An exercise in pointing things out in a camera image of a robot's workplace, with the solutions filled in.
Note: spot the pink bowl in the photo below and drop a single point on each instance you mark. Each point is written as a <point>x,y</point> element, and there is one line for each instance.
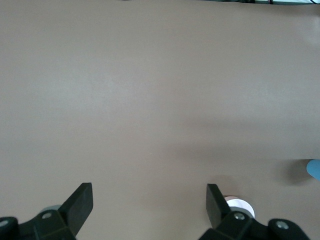
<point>240,202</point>

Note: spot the blue plastic cup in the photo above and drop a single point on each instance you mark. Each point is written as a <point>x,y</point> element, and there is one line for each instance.
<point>315,170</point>

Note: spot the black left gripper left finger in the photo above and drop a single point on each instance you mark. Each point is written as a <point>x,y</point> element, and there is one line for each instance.
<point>62,220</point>

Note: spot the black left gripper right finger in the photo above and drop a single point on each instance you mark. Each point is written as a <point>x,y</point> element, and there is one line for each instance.
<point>225,225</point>

